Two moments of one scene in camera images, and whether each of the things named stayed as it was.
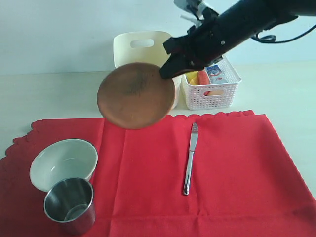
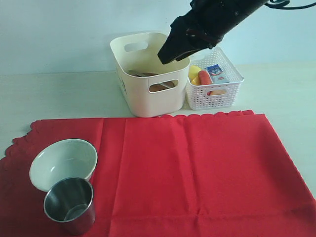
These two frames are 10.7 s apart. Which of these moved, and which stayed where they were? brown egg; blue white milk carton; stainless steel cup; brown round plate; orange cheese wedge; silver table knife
Moved: silver table knife; brown round plate
Stayed: stainless steel cup; orange cheese wedge; brown egg; blue white milk carton
